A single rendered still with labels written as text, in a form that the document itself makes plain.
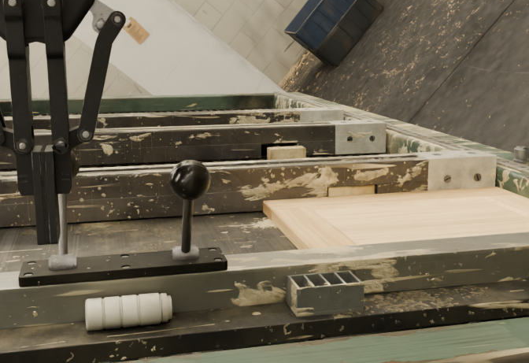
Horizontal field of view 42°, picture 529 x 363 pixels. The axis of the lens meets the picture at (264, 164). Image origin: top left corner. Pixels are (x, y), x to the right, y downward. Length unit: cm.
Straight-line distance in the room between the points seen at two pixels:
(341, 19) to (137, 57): 157
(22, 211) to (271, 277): 46
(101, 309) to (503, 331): 35
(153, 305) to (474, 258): 35
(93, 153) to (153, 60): 337
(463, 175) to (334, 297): 54
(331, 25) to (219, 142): 387
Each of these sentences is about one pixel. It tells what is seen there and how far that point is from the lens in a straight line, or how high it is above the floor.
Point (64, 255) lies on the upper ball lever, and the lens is 70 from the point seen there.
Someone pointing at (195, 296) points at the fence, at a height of 133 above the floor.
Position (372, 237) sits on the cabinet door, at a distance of 90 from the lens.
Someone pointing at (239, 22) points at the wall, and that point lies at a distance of 624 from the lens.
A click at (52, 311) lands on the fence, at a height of 143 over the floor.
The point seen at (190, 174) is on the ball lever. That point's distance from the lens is 62.
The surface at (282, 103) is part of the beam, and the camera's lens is 250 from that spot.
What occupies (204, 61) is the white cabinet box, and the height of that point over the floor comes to 88.
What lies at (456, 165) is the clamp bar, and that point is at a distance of 118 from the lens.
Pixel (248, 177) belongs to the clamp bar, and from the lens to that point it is 105.
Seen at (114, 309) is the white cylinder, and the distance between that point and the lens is 66.
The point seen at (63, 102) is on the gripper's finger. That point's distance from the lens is 52.
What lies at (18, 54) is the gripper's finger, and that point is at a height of 159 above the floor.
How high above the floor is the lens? 156
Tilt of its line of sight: 17 degrees down
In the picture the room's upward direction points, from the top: 53 degrees counter-clockwise
